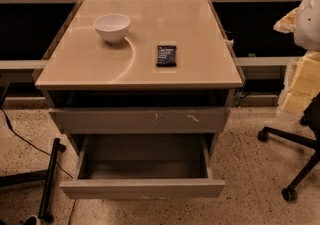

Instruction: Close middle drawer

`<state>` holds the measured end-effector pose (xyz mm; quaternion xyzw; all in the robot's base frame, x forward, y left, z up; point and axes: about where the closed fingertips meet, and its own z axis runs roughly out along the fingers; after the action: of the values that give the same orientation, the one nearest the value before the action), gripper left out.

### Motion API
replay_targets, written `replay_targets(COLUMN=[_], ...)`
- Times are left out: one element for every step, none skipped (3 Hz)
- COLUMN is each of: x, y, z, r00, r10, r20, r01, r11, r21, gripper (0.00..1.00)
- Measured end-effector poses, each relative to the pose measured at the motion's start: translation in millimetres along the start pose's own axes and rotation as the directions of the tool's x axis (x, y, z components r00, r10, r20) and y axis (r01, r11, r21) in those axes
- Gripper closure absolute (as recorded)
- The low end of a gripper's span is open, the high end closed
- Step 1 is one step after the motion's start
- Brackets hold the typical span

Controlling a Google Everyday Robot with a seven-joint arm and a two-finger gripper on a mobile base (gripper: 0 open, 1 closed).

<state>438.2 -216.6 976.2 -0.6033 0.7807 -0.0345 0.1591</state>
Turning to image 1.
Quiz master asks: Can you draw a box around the grey drawer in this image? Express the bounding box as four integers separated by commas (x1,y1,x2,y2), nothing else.
60,134,225,200
49,107,229,134

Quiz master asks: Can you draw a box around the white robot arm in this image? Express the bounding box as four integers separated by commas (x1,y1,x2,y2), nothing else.
294,0,320,51

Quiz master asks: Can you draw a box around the grey drawer cabinet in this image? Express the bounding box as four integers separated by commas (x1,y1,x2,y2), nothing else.
35,0,243,150

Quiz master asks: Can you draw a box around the grey top drawer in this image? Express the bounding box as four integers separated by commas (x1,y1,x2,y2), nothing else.
49,107,229,134

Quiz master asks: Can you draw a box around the white ceramic bowl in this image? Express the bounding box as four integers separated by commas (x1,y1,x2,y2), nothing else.
93,14,131,44

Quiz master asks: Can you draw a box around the black rolling stand base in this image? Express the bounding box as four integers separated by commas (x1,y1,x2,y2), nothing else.
0,138,66,223

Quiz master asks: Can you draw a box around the black office chair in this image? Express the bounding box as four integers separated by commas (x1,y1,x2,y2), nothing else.
257,94,320,202

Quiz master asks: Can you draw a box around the black floor cable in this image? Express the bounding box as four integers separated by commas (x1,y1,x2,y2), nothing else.
0,107,78,225

